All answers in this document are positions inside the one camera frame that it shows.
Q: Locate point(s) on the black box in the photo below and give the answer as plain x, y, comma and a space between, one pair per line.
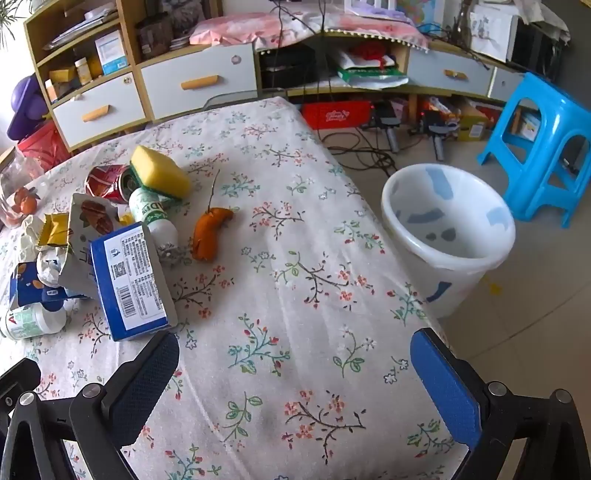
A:
286, 67

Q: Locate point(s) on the red bag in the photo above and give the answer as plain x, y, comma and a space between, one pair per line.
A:
44, 145

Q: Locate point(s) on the yellow cardboard box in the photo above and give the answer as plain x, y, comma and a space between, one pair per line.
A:
473, 129

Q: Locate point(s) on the black grey handheld device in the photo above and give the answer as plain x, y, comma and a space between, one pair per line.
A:
385, 124
436, 131

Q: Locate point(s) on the large wooden picture frame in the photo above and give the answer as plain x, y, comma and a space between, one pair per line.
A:
194, 11

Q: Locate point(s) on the red box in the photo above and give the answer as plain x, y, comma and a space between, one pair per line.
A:
334, 115

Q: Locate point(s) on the floral tablecloth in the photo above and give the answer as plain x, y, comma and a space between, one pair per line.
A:
286, 286

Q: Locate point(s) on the nut snack bag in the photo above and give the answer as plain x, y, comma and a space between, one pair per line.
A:
87, 230

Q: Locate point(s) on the yellow wrapper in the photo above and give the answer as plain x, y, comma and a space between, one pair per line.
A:
51, 228

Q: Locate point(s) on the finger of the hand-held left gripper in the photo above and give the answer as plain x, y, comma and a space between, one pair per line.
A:
21, 374

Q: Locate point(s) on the clear bag with tangerines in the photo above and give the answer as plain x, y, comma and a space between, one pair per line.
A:
23, 201

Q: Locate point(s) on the pink cloth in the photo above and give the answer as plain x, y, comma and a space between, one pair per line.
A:
240, 25

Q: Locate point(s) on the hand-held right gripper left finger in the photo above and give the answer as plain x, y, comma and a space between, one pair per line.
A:
138, 387

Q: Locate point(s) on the flattened blue juice carton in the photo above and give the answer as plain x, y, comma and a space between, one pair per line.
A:
27, 281

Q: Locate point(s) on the orange carrot-like vegetable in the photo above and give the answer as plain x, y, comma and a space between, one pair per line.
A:
207, 233

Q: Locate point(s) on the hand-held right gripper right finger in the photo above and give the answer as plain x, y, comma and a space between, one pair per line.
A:
443, 383

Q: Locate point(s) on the purple toy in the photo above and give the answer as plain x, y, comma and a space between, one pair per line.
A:
27, 104

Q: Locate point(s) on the wooden shelf cabinet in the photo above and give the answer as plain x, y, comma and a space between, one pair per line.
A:
134, 50

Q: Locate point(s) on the small dark picture frame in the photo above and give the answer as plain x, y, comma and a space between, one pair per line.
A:
154, 34

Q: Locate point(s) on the black monitor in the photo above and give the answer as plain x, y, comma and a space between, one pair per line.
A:
535, 48

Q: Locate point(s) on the white bottle with green label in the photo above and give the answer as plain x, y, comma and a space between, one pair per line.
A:
152, 214
27, 323

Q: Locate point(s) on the blue plastic stool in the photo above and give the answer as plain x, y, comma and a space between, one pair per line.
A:
540, 120

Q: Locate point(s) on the white bin with blue patches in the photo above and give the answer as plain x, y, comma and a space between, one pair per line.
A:
461, 277

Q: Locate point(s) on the crushed red can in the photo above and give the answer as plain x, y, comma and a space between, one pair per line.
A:
104, 180

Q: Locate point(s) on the blue white carton box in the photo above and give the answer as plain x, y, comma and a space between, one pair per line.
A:
134, 281

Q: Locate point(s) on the green white bag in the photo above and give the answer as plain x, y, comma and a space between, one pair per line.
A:
369, 78

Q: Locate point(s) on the white drawer with round sticker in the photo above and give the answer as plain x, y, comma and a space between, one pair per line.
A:
203, 78

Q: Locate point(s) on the yellow green sponge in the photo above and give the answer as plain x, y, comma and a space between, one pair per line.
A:
159, 170

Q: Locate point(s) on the yellow jar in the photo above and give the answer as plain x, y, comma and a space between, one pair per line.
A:
83, 70

